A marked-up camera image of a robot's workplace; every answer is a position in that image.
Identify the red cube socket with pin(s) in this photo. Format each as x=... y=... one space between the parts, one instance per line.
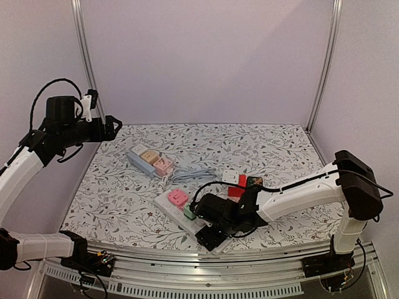
x=239 y=187

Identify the left aluminium frame post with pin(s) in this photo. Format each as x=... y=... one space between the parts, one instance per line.
x=77 y=13

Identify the white plug adapter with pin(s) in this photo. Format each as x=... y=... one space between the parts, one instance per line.
x=230 y=176

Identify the aluminium front rail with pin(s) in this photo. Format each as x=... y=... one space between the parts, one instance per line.
x=252 y=273

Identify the green cube adapter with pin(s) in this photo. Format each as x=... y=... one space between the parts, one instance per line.
x=188 y=213

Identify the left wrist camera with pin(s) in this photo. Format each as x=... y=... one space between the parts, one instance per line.
x=89 y=102

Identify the white long power strip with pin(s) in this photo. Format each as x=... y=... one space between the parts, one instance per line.
x=177 y=215

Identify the white cube adapter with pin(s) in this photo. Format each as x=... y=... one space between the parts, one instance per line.
x=138 y=149

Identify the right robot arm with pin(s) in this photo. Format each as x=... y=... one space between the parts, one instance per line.
x=347 y=180

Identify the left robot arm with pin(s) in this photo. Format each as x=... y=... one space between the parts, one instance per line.
x=68 y=122

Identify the right aluminium frame post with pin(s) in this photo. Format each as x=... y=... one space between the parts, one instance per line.
x=326 y=66

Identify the blue power strip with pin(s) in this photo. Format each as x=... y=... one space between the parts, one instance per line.
x=141 y=164

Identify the pink cube adapter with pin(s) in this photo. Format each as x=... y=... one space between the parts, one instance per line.
x=162 y=165

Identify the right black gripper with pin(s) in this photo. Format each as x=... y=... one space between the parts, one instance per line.
x=209 y=236

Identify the pink flat plug adapter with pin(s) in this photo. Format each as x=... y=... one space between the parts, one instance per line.
x=178 y=198

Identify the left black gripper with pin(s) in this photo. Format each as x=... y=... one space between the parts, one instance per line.
x=109 y=134

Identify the dark green cube socket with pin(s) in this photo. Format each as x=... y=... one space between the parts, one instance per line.
x=254 y=180

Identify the beige cube adapter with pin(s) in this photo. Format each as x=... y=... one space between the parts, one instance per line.
x=150 y=156

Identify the aluminium frame post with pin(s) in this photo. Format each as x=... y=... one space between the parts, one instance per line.
x=77 y=13
x=326 y=66

